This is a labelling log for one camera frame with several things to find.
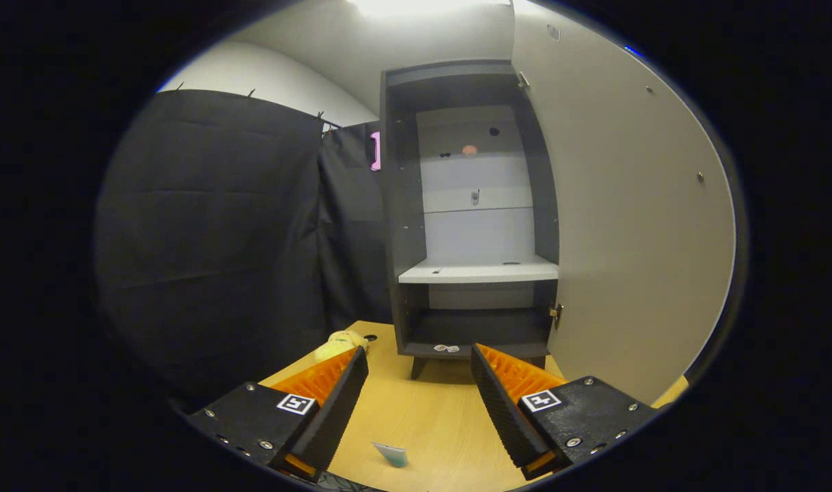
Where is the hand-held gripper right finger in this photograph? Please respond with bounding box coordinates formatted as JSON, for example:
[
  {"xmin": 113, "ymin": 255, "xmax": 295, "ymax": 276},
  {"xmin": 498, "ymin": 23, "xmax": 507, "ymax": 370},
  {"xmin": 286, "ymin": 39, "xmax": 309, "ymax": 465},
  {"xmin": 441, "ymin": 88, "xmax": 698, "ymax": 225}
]
[{"xmin": 471, "ymin": 344, "xmax": 656, "ymax": 481}]

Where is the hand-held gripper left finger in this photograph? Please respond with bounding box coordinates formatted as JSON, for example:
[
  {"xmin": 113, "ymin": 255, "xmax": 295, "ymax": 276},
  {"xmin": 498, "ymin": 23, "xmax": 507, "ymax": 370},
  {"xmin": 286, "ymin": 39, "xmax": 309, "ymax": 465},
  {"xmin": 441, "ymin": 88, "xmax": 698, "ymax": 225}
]
[{"xmin": 184, "ymin": 346, "xmax": 370, "ymax": 484}]

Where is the beige cabinet door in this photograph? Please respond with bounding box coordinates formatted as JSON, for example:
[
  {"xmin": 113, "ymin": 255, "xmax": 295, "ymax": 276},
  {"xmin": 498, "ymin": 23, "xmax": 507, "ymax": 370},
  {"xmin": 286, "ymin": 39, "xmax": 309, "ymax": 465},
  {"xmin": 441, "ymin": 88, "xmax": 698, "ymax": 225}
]
[{"xmin": 512, "ymin": 0, "xmax": 738, "ymax": 405}]

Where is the yellow plush toy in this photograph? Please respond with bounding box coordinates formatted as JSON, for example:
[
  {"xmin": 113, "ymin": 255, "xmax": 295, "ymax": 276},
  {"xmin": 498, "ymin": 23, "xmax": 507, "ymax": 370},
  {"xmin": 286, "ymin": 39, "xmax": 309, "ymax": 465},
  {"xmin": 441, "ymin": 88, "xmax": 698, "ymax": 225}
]
[{"xmin": 314, "ymin": 330, "xmax": 369, "ymax": 363}]

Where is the white cabinet shelf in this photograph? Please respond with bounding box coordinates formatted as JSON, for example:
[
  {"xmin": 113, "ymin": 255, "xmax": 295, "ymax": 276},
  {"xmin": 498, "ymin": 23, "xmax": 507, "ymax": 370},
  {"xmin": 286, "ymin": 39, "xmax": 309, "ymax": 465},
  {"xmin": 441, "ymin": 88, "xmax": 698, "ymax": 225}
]
[{"xmin": 398, "ymin": 254, "xmax": 559, "ymax": 284}]

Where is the black backdrop cloth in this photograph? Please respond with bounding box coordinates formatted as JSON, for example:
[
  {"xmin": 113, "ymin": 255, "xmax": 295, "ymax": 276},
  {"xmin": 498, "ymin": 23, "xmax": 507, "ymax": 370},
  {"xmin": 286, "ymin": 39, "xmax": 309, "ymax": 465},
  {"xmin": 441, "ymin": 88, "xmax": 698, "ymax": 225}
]
[{"xmin": 94, "ymin": 89, "xmax": 393, "ymax": 411}]

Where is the large ceiling light panel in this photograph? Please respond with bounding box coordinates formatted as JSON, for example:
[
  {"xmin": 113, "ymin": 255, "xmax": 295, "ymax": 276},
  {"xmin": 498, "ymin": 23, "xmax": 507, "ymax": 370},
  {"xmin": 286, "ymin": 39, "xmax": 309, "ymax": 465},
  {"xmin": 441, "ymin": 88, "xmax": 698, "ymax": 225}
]
[{"xmin": 348, "ymin": 0, "xmax": 512, "ymax": 18}]

